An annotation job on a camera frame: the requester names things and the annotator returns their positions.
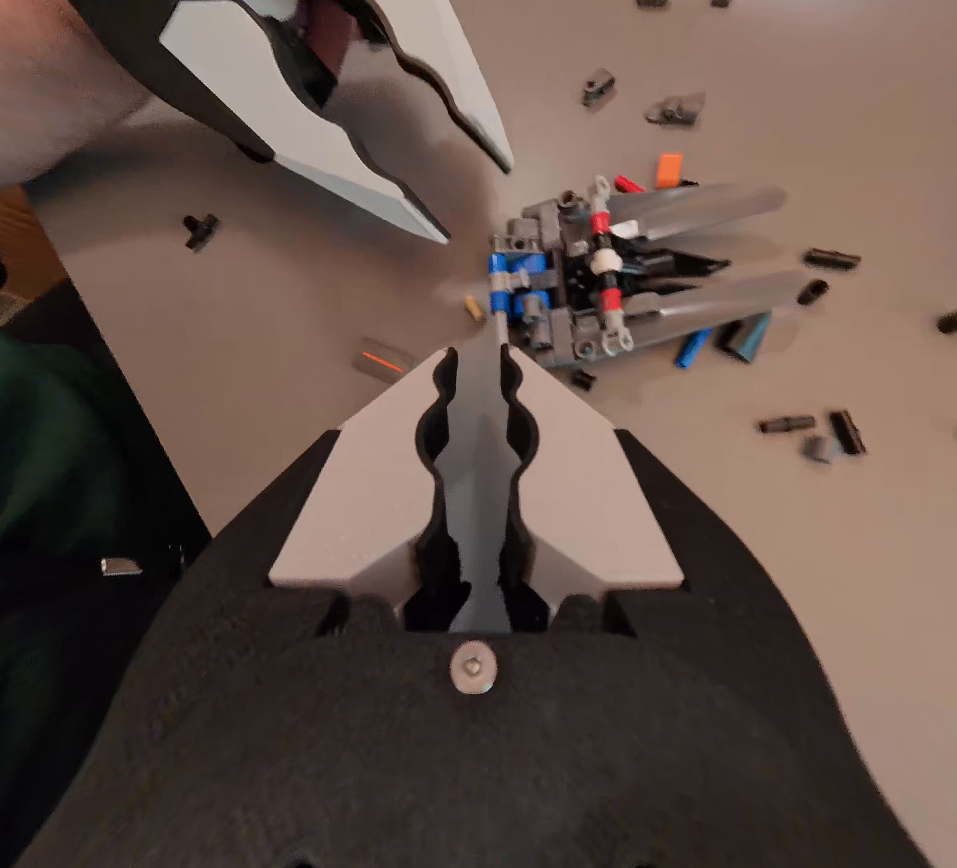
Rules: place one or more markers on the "blue lego pin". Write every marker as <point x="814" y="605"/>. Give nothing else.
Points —
<point x="694" y="348"/>

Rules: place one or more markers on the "dark grey lego wing assembly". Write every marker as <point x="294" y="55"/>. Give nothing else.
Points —
<point x="568" y="285"/>

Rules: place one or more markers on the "tan lego pin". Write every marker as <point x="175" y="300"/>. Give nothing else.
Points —
<point x="475" y="308"/>

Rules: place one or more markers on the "grey angled lego piece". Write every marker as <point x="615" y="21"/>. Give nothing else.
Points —
<point x="677" y="111"/>

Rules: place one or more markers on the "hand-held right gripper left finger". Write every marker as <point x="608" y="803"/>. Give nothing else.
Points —
<point x="351" y="509"/>

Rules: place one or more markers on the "grey tile with orange stripe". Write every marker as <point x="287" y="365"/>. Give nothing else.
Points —
<point x="385" y="361"/>

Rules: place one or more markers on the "group of black lego pins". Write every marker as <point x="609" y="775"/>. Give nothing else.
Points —
<point x="830" y="258"/>

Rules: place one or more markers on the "person's left forearm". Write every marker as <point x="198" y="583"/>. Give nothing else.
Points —
<point x="52" y="83"/>

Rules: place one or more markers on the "black t-shaped lego connector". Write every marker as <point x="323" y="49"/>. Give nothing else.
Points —
<point x="202" y="232"/>

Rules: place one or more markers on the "red lego pin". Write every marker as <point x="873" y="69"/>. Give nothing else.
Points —
<point x="629" y="184"/>

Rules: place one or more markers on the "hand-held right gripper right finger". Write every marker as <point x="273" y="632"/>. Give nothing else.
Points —
<point x="598" y="509"/>

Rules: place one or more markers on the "grey lego axle connector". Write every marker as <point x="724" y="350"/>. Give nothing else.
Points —
<point x="598" y="88"/>

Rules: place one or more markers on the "dark square lego tile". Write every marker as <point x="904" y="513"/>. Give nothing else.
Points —
<point x="819" y="449"/>

